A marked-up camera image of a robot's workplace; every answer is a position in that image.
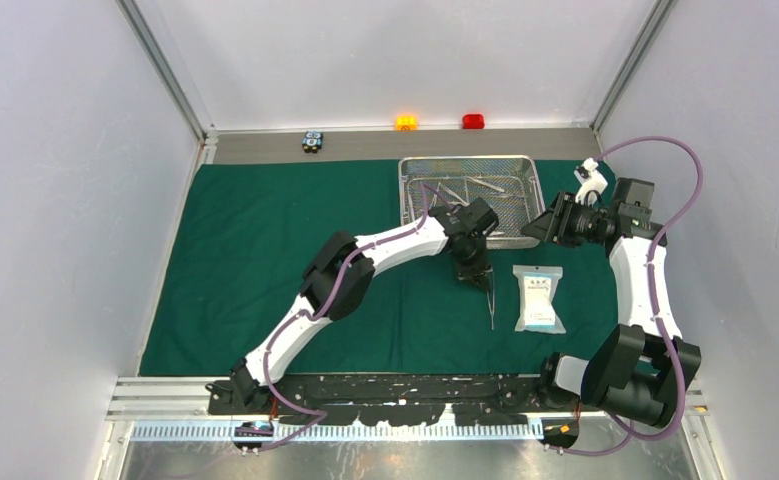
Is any blue owl toy block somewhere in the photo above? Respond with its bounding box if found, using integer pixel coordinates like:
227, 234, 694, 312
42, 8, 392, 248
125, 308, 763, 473
302, 131, 324, 153

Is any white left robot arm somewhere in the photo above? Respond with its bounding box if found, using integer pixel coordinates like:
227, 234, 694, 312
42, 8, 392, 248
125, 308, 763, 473
206, 198, 499, 415

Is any metal mesh instrument tray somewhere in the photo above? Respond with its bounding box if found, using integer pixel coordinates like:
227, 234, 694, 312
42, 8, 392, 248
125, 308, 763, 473
398, 155, 544, 250

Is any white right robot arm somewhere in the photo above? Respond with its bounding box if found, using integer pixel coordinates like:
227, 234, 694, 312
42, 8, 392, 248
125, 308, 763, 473
521, 178, 702, 428

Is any yellow toy block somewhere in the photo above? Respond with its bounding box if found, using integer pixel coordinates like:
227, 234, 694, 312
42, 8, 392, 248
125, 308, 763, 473
394, 115, 419, 131

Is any red toy block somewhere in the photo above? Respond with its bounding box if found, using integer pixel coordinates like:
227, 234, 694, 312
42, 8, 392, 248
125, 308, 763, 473
461, 113, 486, 130

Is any white sterile packet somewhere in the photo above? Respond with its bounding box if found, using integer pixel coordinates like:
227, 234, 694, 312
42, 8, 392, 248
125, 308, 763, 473
513, 265, 566, 335

